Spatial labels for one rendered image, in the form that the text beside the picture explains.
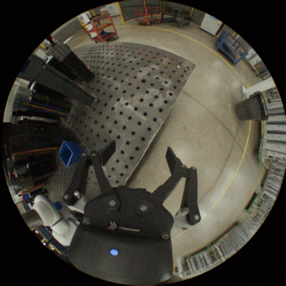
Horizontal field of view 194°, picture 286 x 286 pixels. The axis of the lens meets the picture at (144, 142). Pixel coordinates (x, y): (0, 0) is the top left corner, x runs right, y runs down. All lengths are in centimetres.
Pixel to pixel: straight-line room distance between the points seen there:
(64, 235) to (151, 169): 113
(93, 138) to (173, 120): 95
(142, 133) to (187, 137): 89
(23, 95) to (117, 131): 51
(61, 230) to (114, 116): 78
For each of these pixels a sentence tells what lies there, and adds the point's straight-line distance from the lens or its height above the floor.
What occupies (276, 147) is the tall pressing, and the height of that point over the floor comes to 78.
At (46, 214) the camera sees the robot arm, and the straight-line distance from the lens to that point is 71.
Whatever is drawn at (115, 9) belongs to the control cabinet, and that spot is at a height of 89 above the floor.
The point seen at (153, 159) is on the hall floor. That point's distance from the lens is 110.
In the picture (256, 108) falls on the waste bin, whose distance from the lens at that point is 183.
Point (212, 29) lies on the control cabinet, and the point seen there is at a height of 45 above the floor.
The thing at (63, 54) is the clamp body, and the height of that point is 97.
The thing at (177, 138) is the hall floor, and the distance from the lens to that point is 112.
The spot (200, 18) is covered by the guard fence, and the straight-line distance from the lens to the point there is 690.
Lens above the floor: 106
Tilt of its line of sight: 86 degrees down
